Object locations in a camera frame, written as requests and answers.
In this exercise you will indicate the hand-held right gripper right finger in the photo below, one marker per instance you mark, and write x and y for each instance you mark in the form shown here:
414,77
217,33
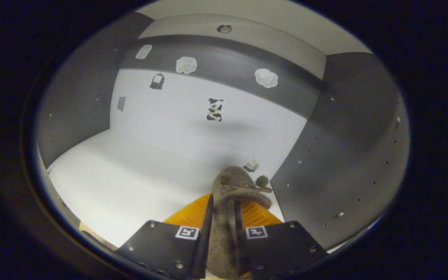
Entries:
240,249

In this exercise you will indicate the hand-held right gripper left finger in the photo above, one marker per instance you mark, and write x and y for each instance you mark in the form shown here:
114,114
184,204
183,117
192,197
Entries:
204,249

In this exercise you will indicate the brown fuzzy shoe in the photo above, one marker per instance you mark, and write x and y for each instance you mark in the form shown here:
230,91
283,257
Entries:
224,229

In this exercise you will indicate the white shoe cabinet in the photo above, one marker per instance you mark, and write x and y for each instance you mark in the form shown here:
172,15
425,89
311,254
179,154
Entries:
72,97

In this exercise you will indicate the white cabinet shelf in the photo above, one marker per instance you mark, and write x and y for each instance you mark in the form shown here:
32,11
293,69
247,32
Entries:
130,186
286,23

